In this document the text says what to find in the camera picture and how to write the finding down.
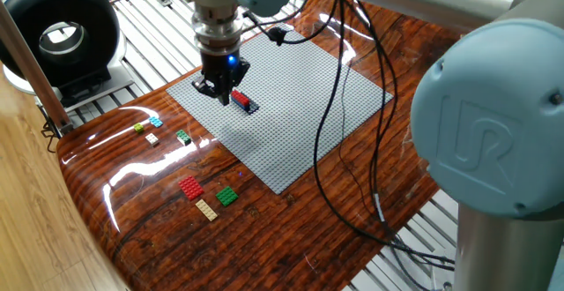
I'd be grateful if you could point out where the thin dark cable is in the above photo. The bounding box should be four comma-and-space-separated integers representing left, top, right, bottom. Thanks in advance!
337, 0, 389, 230

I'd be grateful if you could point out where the black cable with silver connector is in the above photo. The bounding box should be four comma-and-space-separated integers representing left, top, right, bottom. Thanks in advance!
343, 0, 456, 291

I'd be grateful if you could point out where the grey Lego baseplate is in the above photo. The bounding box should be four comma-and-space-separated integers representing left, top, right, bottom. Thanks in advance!
166, 28, 394, 195

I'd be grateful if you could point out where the green square Lego plate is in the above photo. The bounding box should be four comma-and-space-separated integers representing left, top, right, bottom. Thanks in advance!
215, 185, 240, 207

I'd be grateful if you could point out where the red wide Lego plate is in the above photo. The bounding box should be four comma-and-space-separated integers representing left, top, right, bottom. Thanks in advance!
178, 175, 205, 202

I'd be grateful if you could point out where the black ring shaped device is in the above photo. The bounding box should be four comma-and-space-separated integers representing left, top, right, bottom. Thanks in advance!
0, 0, 136, 109

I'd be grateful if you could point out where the black wire tangle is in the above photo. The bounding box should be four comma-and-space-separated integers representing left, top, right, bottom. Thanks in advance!
41, 104, 63, 153

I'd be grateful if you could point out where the black cable with plug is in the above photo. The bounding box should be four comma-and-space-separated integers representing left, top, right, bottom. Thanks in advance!
241, 0, 456, 271

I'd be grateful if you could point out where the red long Lego brick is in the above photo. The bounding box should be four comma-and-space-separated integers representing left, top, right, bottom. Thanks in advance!
230, 89, 251, 108

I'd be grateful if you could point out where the wood pattern table mat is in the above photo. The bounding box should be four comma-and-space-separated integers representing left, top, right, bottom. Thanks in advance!
56, 0, 468, 291

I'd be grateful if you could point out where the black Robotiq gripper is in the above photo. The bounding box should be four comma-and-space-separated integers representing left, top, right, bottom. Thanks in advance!
191, 50, 251, 107

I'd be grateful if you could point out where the brown wooden pole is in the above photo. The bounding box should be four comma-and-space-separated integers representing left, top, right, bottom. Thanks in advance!
0, 0, 75, 137

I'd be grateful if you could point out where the tan Lego plate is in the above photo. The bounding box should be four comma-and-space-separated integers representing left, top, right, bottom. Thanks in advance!
195, 198, 219, 222

